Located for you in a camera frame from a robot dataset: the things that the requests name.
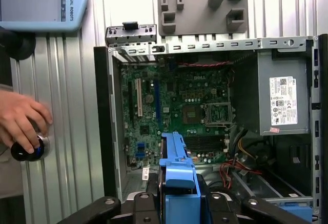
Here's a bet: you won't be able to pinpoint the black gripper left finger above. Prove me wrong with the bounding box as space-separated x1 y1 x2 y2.
55 174 162 224

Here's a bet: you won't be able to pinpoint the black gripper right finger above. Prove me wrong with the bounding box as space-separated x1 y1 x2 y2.
197 174 315 224

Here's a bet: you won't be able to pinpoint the hard disk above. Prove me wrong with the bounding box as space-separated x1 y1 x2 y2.
158 131 207 224

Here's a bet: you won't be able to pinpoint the round black tool blue ring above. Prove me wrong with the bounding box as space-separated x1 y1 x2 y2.
10 133 51 162

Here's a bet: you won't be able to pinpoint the person hand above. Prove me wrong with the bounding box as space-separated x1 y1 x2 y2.
0 88 54 154

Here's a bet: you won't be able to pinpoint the grey metal drive cage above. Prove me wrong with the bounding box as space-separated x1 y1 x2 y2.
232 169 317 224

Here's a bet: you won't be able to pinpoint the black RAM slot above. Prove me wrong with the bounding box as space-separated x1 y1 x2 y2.
186 142 227 147
184 138 227 144
187 146 227 151
184 135 227 140

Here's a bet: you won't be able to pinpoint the blue plastic drive latch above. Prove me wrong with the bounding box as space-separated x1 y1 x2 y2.
275 201 314 217

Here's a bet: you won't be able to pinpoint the metal socket cover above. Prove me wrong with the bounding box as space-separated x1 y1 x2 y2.
203 101 236 128

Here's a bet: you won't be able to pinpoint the CPU socket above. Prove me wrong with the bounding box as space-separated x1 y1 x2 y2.
181 104 202 125

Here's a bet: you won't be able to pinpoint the blue expansion slot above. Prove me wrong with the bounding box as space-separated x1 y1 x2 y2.
154 80 161 122

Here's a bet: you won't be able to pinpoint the black expansion slot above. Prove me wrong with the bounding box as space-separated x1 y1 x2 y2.
128 80 134 124

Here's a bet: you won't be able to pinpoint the white expansion slot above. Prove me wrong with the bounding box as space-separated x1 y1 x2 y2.
135 78 143 117

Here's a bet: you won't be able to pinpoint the black open PC case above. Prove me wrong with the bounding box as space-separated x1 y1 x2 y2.
93 33 328 224

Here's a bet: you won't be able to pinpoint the green motherboard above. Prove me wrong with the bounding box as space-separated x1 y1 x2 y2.
119 56 235 170

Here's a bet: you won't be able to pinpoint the grey power supply unit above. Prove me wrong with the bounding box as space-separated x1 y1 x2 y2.
232 51 312 136

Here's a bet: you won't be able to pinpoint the grey plastic parts rack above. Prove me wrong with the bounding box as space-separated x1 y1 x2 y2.
156 0 251 37

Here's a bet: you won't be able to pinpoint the pale blue teach pendant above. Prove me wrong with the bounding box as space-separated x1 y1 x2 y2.
0 0 89 32

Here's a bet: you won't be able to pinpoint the orange black wire bundle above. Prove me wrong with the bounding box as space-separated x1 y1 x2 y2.
219 157 264 190

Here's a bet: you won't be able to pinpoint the yellow black wires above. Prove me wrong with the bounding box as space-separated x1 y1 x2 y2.
233 128 250 159

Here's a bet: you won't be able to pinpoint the red black twisted wire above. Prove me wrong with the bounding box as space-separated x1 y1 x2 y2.
178 61 233 68

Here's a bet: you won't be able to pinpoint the metal card retainer bracket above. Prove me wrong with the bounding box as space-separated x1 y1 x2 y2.
105 24 157 48

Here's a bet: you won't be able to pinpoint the black rounded handle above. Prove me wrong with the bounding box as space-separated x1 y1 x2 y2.
0 28 36 61

